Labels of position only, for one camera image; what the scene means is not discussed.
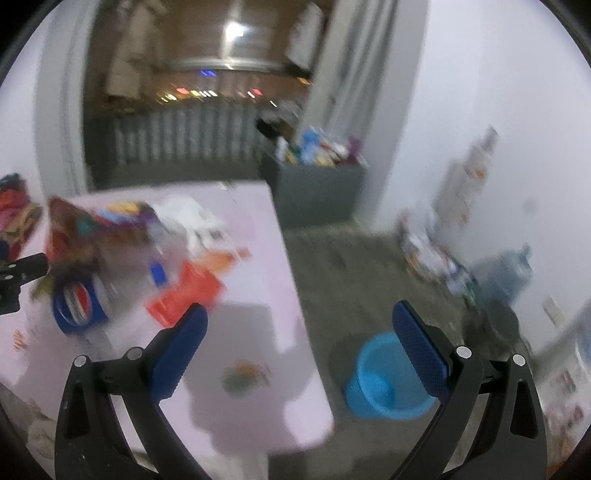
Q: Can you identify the Pepsi plastic bottle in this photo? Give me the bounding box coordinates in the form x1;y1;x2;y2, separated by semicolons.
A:
51;270;139;335

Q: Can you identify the red plastic bag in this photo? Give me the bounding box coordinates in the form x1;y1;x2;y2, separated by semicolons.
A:
145;261;223;328

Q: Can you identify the blue plastic trash basket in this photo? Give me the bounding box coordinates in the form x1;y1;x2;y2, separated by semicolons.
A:
344;332;436;421

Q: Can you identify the floor trash pile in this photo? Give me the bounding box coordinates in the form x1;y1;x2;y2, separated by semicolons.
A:
399;204;473;297

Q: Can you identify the pink bed sheet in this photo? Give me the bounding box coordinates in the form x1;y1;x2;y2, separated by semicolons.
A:
1;182;334;456

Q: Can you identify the black rice cooker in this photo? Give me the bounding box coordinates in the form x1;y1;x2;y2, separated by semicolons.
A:
463;300;521;356

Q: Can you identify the blue water jug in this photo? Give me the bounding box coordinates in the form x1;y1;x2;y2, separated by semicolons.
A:
477;244;533;305

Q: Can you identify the metal balcony railing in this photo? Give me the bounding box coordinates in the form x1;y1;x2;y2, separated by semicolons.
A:
108;99;264;166

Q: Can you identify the rolled wallpaper stack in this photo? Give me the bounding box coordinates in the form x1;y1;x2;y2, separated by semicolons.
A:
434;126;499;229

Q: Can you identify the grey storage box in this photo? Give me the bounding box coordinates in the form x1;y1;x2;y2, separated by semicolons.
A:
259;154;368;230

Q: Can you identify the blue detergent bottle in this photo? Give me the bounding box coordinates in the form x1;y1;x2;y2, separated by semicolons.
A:
300;128;321;165

